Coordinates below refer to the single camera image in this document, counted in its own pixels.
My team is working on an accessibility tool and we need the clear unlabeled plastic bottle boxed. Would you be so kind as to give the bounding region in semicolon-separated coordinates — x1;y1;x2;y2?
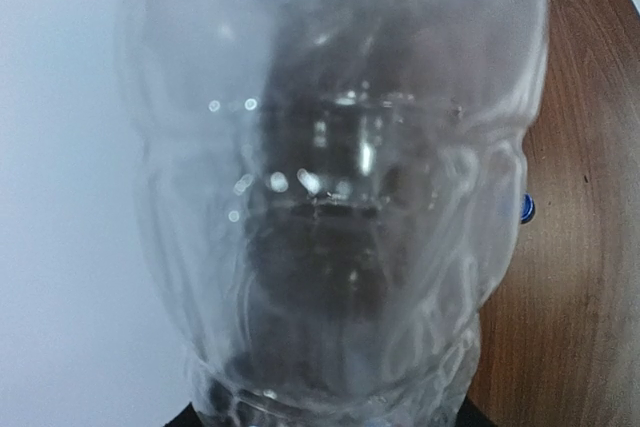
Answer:
116;0;548;426

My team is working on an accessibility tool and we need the blue bottle cap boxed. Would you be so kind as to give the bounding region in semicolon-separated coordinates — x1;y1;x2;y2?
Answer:
520;193;536;224

